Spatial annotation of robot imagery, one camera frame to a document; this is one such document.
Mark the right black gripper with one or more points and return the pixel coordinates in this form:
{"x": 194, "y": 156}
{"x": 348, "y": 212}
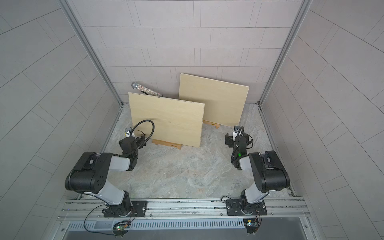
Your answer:
{"x": 229, "y": 139}

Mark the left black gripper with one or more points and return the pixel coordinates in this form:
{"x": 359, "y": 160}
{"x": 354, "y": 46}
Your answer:
{"x": 140, "y": 142}

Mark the wooden easel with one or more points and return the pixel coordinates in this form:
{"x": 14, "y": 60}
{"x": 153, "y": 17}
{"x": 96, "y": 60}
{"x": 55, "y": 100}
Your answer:
{"x": 169, "y": 144}
{"x": 211, "y": 124}

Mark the plywood board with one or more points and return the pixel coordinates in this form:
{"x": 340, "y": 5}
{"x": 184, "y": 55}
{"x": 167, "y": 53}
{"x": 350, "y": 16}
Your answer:
{"x": 176, "y": 121}
{"x": 224, "y": 102}

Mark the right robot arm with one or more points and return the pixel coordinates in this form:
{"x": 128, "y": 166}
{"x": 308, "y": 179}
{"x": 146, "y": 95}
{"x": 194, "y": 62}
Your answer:
{"x": 268, "y": 172}

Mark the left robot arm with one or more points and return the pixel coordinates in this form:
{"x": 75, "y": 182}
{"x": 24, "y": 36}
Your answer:
{"x": 89, "y": 176}

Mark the glitter microphone on stand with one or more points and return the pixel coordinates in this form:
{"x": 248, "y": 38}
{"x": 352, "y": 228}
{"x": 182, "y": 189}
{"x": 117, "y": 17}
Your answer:
{"x": 145, "y": 90}

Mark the right circuit board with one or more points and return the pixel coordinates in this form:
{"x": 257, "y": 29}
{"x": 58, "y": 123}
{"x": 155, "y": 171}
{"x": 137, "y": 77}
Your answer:
{"x": 251, "y": 225}

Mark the circuit board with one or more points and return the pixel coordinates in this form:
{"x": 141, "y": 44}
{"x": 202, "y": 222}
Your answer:
{"x": 121, "y": 228}
{"x": 251, "y": 225}

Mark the left circuit board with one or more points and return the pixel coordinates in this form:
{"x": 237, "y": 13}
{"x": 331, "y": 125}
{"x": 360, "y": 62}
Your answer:
{"x": 121, "y": 228}

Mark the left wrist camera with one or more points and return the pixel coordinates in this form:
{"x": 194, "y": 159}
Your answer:
{"x": 128, "y": 132}

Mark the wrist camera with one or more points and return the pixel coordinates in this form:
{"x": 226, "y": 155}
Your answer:
{"x": 235, "y": 132}
{"x": 128, "y": 132}

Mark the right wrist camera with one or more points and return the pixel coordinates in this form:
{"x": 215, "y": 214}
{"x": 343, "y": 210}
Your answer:
{"x": 235, "y": 132}

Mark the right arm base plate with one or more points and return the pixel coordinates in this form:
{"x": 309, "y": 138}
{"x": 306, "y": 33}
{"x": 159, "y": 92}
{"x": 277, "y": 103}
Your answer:
{"x": 239, "y": 208}

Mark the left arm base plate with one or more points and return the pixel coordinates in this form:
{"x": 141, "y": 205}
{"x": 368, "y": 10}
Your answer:
{"x": 135, "y": 209}

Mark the aluminium mounting rail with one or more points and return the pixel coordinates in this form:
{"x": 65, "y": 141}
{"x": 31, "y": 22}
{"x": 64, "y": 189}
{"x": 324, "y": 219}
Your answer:
{"x": 211, "y": 208}

